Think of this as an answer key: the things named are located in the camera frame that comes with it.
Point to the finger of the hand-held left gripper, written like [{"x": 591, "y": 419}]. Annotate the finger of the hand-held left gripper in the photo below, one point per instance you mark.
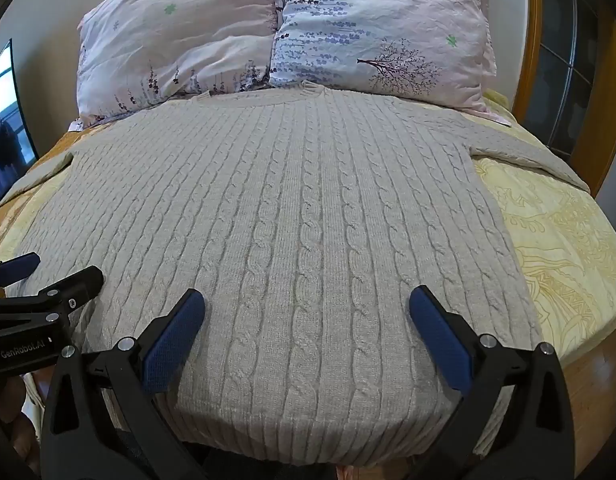
[
  {"x": 18, "y": 267},
  {"x": 83, "y": 282}
]

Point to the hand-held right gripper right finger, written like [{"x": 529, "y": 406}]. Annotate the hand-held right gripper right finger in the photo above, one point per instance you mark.
[{"x": 440, "y": 340}]

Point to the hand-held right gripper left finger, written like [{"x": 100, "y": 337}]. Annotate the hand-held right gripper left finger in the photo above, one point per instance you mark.
[{"x": 173, "y": 345}]

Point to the yellow patterned bedsheet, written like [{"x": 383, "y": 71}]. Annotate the yellow patterned bedsheet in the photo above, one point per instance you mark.
[{"x": 553, "y": 240}]

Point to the pale pink floral pillow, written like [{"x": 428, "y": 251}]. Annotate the pale pink floral pillow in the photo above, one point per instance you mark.
[{"x": 178, "y": 35}]

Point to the wooden headboard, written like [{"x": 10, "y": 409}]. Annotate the wooden headboard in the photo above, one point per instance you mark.
[{"x": 528, "y": 35}]

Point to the lavender tree print pillow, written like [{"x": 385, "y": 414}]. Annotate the lavender tree print pillow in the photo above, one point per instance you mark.
[{"x": 378, "y": 20}]

